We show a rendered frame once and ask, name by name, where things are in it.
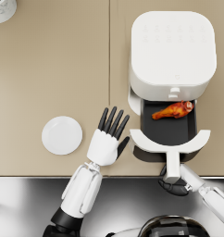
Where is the air fryer drawer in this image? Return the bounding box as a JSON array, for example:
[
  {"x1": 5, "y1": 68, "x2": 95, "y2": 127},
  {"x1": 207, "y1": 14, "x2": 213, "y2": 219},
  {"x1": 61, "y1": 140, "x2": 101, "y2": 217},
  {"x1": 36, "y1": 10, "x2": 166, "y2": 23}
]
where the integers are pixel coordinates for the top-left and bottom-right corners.
[{"x1": 129, "y1": 99, "x2": 212, "y2": 184}]

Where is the roasted chicken drumstick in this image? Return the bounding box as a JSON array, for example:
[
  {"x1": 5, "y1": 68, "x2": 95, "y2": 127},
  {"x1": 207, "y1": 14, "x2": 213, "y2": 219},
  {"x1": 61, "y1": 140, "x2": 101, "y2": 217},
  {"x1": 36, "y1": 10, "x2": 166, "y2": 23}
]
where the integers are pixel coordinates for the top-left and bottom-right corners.
[{"x1": 151, "y1": 100, "x2": 195, "y2": 121}]

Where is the pale air fryer body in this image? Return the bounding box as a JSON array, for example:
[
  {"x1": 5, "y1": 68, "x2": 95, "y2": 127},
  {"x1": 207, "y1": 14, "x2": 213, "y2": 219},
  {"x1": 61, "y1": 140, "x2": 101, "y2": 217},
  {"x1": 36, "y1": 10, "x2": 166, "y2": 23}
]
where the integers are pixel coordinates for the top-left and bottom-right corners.
[{"x1": 127, "y1": 10, "x2": 218, "y2": 117}]

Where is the white round plate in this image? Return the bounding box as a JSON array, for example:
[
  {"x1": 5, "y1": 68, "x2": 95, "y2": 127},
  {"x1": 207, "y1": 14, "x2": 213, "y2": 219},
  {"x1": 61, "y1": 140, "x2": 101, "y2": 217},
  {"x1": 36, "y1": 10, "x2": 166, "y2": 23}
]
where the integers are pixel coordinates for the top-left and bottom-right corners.
[{"x1": 41, "y1": 115, "x2": 83, "y2": 156}]

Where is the dark round robot body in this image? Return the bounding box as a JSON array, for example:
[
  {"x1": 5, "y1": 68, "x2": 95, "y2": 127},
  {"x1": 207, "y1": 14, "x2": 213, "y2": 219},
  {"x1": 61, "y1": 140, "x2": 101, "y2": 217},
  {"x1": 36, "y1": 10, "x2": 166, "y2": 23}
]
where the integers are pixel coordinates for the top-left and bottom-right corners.
[{"x1": 105, "y1": 215, "x2": 211, "y2": 237}]

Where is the white marbled pot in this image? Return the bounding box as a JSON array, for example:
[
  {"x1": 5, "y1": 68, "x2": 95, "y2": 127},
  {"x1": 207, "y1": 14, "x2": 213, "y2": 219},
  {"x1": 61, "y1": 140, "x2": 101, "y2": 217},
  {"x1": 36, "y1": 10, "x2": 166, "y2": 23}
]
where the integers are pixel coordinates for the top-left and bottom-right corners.
[{"x1": 0, "y1": 0, "x2": 18, "y2": 25}]

